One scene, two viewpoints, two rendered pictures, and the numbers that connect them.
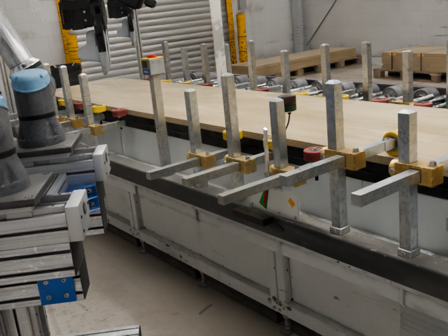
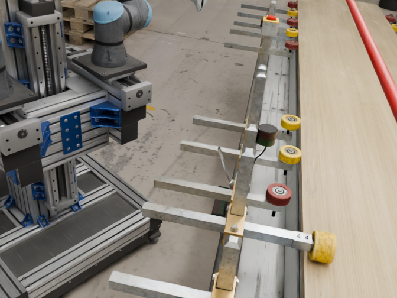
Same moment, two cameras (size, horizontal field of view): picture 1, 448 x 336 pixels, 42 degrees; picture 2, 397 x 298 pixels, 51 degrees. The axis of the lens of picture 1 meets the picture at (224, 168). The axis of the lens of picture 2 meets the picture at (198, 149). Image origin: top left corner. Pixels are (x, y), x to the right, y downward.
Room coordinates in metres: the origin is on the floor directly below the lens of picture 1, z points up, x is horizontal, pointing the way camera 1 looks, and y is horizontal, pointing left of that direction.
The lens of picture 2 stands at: (0.95, -0.85, 1.74)
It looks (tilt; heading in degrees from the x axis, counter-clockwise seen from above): 34 degrees down; 43
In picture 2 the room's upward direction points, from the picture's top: 6 degrees clockwise
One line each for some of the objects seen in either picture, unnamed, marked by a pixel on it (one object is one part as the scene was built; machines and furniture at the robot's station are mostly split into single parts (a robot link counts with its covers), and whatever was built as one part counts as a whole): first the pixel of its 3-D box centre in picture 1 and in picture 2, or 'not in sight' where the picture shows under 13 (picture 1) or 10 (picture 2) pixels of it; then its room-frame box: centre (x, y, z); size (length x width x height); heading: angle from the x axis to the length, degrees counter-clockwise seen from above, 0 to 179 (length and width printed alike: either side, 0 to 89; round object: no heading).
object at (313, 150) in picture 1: (315, 164); (276, 203); (1.91, -0.32, 0.85); 0.08 x 0.08 x 0.11
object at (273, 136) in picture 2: (287, 99); (267, 131); (1.90, -0.23, 1.09); 0.06 x 0.06 x 0.02
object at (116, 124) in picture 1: (87, 131); (258, 49); (3.03, 0.70, 0.83); 0.44 x 0.03 x 0.04; 126
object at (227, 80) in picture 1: (233, 139); (250, 131); (2.08, -0.04, 0.93); 0.04 x 0.04 x 0.48; 36
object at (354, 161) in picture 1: (342, 157); (235, 223); (1.65, -0.35, 0.95); 0.14 x 0.06 x 0.05; 36
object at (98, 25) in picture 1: (99, 29); not in sight; (1.19, 0.22, 1.40); 0.05 x 0.02 x 0.09; 3
